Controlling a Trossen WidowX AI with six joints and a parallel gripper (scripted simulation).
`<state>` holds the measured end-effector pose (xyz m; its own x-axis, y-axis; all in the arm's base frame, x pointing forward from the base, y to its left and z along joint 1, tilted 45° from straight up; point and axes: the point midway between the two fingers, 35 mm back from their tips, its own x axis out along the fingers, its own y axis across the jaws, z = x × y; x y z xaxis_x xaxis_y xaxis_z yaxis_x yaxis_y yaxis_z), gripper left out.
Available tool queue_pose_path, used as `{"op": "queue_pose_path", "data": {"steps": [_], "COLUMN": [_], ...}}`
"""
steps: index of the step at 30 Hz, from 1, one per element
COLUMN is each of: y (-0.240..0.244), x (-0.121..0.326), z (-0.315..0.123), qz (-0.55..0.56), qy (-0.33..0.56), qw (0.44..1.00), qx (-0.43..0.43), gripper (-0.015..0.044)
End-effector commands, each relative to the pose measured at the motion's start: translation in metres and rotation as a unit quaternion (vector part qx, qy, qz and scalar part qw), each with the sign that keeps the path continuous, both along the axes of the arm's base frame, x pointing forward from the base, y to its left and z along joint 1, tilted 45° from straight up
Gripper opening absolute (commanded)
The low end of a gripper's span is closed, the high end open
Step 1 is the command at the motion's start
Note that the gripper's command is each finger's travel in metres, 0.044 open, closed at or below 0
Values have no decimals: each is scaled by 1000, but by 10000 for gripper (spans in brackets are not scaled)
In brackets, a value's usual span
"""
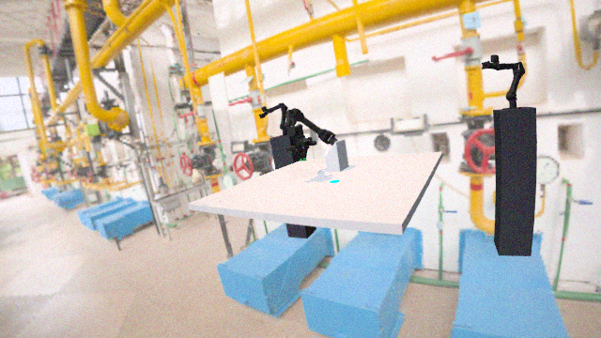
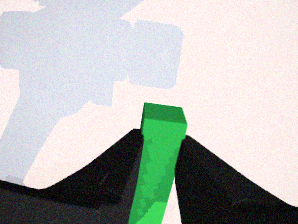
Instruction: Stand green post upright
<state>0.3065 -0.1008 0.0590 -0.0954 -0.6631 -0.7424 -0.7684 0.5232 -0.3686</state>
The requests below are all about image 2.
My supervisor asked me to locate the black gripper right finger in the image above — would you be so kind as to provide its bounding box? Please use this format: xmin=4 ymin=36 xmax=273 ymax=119
xmin=174 ymin=135 xmax=298 ymax=224

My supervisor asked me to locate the green rectangular post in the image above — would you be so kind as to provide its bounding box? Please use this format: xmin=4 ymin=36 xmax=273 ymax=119
xmin=128 ymin=101 xmax=188 ymax=224

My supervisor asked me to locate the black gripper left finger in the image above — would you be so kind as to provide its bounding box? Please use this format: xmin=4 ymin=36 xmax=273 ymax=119
xmin=0 ymin=128 xmax=144 ymax=224

